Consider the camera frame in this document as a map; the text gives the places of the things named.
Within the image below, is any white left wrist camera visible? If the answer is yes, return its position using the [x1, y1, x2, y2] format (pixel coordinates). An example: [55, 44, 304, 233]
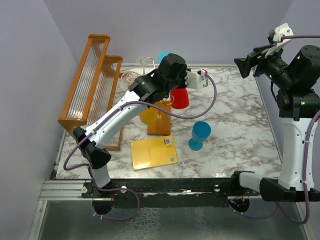
[185, 69, 208, 90]

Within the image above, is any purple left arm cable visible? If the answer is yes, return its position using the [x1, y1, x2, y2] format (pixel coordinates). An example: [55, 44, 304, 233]
[62, 72, 217, 222]

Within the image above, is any clear smooth wine glass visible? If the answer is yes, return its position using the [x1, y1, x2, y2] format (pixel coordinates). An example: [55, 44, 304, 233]
[120, 70, 141, 86]

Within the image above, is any yellow plastic wine glass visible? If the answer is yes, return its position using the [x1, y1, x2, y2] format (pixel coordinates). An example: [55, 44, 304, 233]
[139, 107, 158, 125]

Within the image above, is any yellow book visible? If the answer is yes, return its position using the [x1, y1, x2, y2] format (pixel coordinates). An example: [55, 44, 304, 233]
[130, 135, 178, 171]

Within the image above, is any gold wire wine glass rack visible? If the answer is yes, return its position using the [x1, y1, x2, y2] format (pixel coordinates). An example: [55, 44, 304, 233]
[124, 56, 175, 136]

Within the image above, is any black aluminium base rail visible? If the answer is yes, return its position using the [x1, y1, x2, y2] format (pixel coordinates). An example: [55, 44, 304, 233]
[49, 162, 261, 209]

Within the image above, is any blue plastic wine glass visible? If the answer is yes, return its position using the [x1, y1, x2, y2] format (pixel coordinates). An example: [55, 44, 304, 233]
[157, 51, 172, 64]
[188, 121, 211, 151]

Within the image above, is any red plastic wine glass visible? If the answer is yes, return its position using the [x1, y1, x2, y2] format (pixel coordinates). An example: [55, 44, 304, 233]
[170, 88, 190, 110]

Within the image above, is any blue plastic wine glass front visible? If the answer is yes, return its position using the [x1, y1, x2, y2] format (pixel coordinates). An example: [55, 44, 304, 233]
[188, 121, 211, 151]

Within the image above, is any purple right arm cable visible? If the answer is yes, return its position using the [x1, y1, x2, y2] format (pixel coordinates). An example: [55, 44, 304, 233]
[228, 34, 320, 225]

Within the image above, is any clear ribbed wine glass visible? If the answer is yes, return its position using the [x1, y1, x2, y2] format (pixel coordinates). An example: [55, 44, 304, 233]
[136, 56, 156, 75]

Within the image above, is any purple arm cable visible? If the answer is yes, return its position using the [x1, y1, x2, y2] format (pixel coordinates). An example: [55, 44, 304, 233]
[62, 72, 217, 222]
[228, 34, 320, 225]

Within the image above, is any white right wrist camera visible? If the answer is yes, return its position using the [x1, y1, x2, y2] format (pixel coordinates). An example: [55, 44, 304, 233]
[265, 23, 294, 57]

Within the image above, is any wooden tiered acrylic shelf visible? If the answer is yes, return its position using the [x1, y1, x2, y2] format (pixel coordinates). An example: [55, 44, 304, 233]
[58, 34, 123, 136]

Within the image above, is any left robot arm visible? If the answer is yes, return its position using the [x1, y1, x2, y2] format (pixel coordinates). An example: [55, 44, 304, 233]
[73, 53, 187, 198]

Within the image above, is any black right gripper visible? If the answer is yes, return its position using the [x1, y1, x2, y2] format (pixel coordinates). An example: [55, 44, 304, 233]
[235, 41, 296, 89]

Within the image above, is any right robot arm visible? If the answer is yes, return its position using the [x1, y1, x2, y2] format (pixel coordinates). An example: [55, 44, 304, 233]
[229, 45, 320, 202]

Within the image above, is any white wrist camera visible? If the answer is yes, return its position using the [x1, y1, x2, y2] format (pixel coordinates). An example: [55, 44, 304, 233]
[265, 23, 294, 57]
[185, 69, 208, 90]

